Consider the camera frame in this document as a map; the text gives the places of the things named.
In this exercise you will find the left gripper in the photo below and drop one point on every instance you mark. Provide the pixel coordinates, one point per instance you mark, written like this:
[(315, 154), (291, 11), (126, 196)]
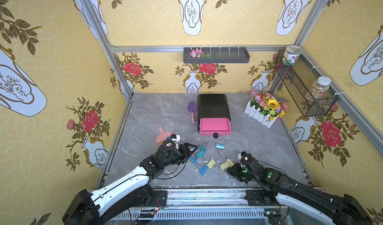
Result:
[(185, 150)]

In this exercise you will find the grey wall shelf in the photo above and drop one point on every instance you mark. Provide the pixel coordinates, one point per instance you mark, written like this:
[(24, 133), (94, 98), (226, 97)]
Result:
[(220, 54)]

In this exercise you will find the yellow binder clip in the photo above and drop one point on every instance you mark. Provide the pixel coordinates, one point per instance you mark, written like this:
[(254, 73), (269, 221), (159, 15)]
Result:
[(211, 163), (230, 162)]

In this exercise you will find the black pink drawer cabinet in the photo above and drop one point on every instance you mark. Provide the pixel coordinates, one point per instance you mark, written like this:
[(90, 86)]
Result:
[(213, 115)]

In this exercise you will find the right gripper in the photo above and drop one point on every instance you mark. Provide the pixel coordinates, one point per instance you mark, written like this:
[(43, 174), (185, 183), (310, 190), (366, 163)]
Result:
[(237, 169)]

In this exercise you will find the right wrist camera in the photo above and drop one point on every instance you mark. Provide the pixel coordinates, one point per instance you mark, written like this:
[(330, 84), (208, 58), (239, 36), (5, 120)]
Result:
[(241, 155)]

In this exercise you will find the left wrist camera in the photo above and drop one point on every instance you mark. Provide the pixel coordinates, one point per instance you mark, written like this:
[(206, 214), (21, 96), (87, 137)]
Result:
[(176, 138)]

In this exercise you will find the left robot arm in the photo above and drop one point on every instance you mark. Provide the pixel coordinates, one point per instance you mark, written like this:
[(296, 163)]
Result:
[(100, 206)]

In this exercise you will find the gold binder clip bottom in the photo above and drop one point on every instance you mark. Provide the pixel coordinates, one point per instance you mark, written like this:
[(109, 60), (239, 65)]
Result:
[(224, 166)]

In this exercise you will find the black wire basket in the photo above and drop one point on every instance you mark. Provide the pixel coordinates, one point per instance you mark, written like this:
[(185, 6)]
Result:
[(298, 80)]

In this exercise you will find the blue binder clip lower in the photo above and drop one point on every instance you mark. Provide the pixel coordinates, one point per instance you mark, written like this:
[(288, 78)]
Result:
[(203, 170)]

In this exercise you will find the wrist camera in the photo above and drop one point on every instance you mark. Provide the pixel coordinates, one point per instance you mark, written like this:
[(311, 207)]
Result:
[(241, 155), (176, 138)]

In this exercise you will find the jar with green label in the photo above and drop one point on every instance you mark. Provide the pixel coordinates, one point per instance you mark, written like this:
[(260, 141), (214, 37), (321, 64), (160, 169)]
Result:
[(291, 54)]

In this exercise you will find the clear jar white lid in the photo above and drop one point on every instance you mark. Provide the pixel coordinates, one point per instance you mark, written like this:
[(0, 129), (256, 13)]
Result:
[(318, 88)]

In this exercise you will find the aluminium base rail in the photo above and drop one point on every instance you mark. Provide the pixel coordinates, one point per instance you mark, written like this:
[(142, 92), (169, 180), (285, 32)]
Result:
[(210, 204)]

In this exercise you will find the purple toy shovel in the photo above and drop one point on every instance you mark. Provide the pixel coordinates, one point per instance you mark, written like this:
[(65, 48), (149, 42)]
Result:
[(192, 108)]

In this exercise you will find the flower planter white fence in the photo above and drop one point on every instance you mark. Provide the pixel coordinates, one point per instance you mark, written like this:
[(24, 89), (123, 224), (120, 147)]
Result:
[(265, 108)]

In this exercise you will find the pink flowers on shelf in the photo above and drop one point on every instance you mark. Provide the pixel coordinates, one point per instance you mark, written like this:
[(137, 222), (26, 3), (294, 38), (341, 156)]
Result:
[(198, 53)]

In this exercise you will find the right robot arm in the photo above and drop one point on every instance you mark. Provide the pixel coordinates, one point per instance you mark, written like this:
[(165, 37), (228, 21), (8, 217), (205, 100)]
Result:
[(325, 208)]

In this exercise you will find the blue binder clip middle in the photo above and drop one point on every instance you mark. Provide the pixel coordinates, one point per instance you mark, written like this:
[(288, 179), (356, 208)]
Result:
[(193, 160)]

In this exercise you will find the blue binder clip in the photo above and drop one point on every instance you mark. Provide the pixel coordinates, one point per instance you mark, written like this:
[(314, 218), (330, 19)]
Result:
[(203, 170), (193, 160)]

